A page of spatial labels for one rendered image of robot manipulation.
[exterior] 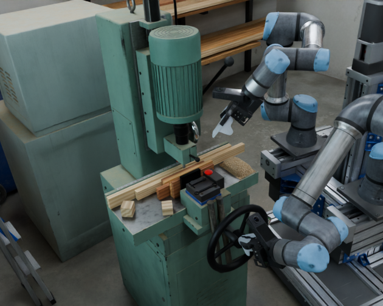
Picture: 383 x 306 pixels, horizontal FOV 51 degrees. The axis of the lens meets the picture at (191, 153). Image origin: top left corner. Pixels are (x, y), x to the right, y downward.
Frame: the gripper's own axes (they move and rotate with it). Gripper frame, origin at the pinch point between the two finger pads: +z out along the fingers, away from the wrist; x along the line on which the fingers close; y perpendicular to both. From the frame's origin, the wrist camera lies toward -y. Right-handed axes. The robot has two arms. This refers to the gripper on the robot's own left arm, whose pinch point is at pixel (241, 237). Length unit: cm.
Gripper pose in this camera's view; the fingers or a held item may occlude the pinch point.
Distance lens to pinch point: 140.4
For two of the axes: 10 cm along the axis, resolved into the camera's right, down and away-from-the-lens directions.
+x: 8.1, -3.7, 4.6
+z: -4.6, 0.7, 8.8
